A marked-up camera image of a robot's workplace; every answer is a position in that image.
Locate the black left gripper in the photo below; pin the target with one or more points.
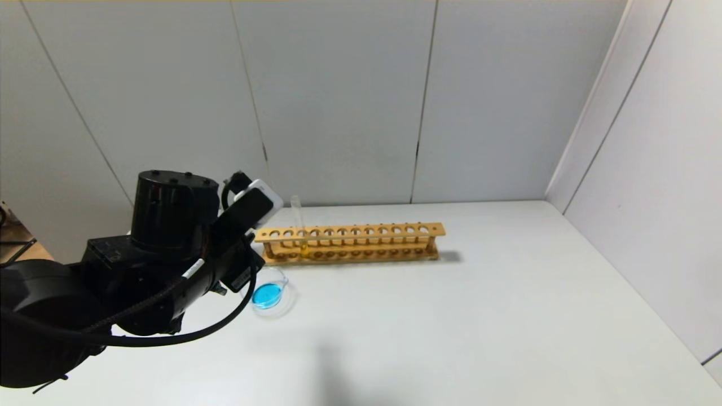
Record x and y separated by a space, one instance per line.
241 276

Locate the yellow pigment glass test tube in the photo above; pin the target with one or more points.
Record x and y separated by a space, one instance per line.
304 248

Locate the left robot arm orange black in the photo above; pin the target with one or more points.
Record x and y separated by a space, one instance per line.
45 316

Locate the wooden test tube rack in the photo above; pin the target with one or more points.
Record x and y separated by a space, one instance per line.
350 232

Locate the clear glass dish with spout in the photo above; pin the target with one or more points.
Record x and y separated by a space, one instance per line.
282 296

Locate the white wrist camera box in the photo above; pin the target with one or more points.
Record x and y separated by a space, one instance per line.
248 211

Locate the black metal frame object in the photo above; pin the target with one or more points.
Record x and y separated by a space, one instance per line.
14 239

